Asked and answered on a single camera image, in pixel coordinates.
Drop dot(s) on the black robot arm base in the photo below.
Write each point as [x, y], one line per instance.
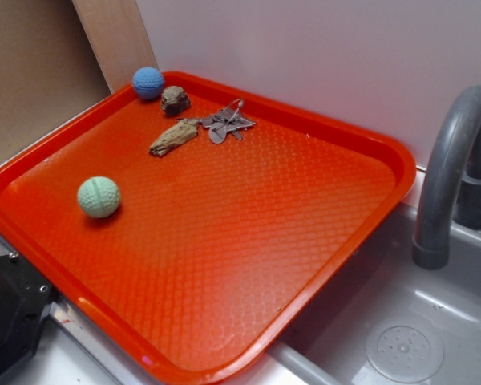
[25, 302]

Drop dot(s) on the round sink drain cover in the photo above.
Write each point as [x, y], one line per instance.
[404, 350]

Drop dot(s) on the orange plastic tray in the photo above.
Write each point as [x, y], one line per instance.
[215, 248]

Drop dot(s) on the small brown rock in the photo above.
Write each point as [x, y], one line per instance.
[174, 100]

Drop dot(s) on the grey toy sink basin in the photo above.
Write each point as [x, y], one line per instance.
[325, 344]

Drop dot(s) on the grey curved faucet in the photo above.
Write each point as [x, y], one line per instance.
[451, 191]

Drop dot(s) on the tan driftwood piece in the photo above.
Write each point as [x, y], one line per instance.
[177, 135]

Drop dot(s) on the blue dimpled ball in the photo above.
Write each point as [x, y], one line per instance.
[148, 83]

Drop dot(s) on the green dimpled ball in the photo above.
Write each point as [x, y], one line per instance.
[99, 197]

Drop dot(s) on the silver keys on ring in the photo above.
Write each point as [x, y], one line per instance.
[228, 120]

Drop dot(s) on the light wooden board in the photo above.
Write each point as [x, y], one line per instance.
[118, 38]

